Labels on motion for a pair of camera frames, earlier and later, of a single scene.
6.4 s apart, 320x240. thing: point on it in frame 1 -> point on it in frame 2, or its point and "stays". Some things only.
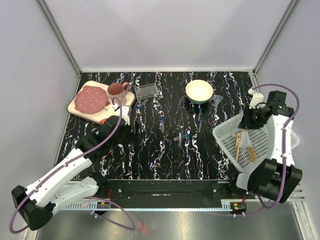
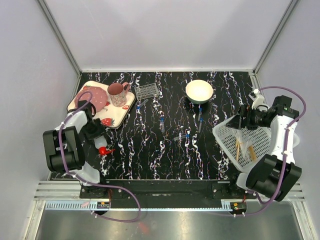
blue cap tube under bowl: [200, 113] stays
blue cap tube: [162, 120] stays
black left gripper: [127, 127] -> [100, 131]
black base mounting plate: [172, 193] stays
